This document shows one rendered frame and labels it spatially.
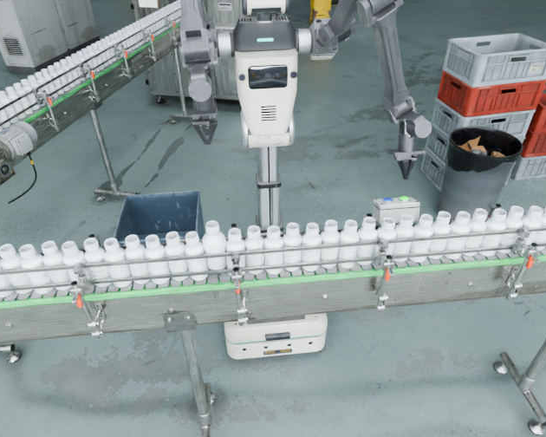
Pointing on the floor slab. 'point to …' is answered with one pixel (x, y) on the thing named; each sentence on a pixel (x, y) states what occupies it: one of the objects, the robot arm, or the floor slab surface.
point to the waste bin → (477, 170)
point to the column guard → (320, 9)
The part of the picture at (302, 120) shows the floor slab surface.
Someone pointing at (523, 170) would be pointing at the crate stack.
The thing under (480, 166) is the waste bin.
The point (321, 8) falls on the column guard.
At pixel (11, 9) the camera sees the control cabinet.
